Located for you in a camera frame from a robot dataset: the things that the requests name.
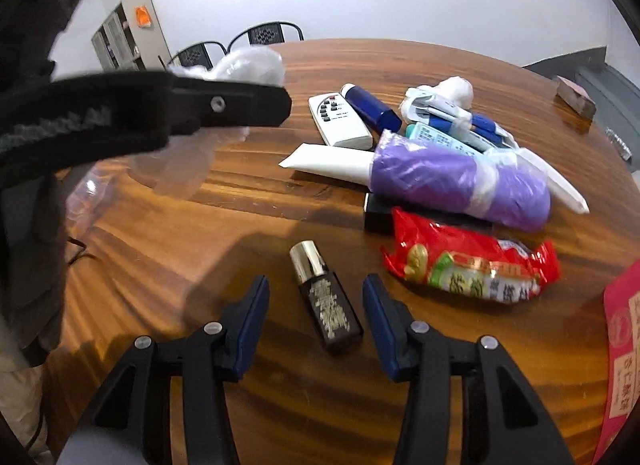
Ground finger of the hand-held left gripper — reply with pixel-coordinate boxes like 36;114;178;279
167;74;292;136

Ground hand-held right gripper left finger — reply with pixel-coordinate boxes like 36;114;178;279
57;275;271;465

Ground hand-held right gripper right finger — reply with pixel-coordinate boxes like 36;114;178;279
362;275;576;465

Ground clear plastic bag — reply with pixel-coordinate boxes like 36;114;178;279
127;45;287;198

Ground brown bottle gold cap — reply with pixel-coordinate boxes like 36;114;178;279
289;241;364;352

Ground white squeeze tube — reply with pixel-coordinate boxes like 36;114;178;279
278;142;375;186
517;147;590;216

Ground white remote control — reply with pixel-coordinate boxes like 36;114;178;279
308;92;375;149

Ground red snack packet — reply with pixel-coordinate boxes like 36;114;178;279
381;207;562;305

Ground dark blue bottle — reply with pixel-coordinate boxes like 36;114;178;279
340;84;403;133

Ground purple bag roll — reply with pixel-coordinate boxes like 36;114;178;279
369;130;551;232

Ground white blue packet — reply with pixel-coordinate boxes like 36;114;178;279
400;86;473;130

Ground light teal printed box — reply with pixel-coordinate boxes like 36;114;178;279
404;122;481;156

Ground dark blue white tube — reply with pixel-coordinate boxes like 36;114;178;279
470;114;517;150

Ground red tin box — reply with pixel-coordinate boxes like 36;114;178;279
592;259;640;465

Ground beige cabinet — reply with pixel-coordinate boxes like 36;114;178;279
91;0;172;72

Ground black flat box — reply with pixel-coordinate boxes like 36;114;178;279
364;192;493;234

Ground person's beige trousers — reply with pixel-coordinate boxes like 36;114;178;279
0;340;53;461

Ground clear crinkled wrapper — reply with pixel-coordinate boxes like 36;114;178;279
606;127;632;162

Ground grey staircase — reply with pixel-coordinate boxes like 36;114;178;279
522;46;640;133

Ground thin black cable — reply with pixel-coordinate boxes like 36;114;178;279
65;236;98;267

